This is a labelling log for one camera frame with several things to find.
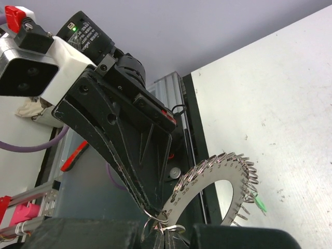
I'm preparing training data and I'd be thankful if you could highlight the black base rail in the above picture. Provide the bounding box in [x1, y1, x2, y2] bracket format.
[158, 74, 224, 226]

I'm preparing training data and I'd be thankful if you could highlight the red black hand tool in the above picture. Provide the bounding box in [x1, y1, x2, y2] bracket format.
[60, 141, 89, 172]

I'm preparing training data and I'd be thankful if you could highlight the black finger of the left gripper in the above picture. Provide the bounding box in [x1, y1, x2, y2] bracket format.
[64, 76, 166, 216]
[53, 100, 149, 211]

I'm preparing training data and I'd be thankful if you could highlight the aluminium table frame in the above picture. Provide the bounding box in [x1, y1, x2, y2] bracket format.
[154, 72, 187, 147]

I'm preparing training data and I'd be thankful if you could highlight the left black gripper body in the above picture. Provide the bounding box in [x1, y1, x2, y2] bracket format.
[62, 51, 178, 187]

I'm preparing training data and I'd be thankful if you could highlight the metal band with key rings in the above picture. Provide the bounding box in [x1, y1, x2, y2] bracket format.
[141, 151, 260, 243]

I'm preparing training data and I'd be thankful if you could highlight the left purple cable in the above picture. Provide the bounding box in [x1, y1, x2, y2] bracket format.
[0, 12, 70, 154]

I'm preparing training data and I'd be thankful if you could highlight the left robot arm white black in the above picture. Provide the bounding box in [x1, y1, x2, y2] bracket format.
[53, 11, 176, 215]

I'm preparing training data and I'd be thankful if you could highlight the green key tag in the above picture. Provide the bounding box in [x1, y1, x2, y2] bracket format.
[254, 196, 267, 213]

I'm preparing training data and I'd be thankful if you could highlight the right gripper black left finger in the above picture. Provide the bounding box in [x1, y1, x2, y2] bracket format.
[24, 218, 164, 249]

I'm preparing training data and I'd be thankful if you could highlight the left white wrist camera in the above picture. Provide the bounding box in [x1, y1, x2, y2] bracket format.
[0, 5, 96, 107]

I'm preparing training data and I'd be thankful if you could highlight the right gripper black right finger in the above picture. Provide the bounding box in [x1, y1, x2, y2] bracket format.
[164, 224, 304, 249]

